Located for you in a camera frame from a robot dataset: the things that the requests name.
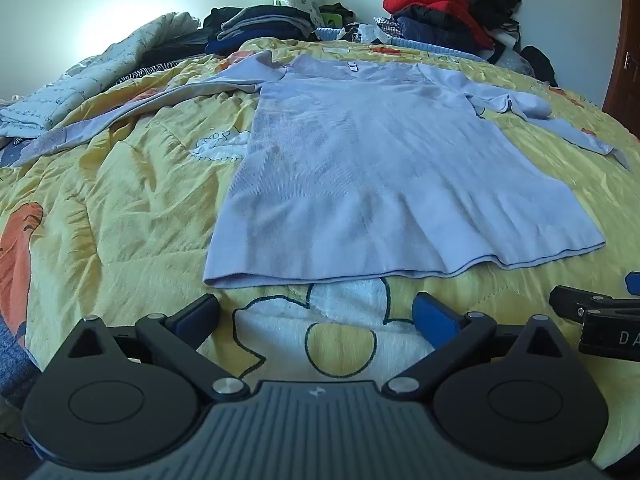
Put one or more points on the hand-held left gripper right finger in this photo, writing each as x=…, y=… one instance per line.
x=431, y=316

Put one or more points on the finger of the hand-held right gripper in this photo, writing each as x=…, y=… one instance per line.
x=607, y=334
x=587, y=305

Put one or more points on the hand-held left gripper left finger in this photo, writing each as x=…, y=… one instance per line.
x=200, y=314

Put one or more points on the lilac long-sleeve sweater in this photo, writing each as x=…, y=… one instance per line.
x=375, y=160

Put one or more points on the stack of dark folded clothes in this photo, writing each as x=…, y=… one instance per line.
x=265, y=25

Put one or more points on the yellow cartoon print quilt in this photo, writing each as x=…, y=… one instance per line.
x=125, y=210

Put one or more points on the blue jeans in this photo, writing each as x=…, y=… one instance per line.
x=15, y=365

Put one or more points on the wooden door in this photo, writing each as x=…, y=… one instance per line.
x=625, y=75

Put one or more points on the black bag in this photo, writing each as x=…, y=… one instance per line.
x=541, y=64

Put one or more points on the black and white striped cloth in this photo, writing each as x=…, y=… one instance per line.
x=150, y=71

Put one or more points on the white quilted blanket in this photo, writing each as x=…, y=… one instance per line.
x=100, y=70

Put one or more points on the navy jacket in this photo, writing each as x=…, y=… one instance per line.
x=435, y=32

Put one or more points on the green plastic thing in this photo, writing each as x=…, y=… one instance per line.
x=332, y=20

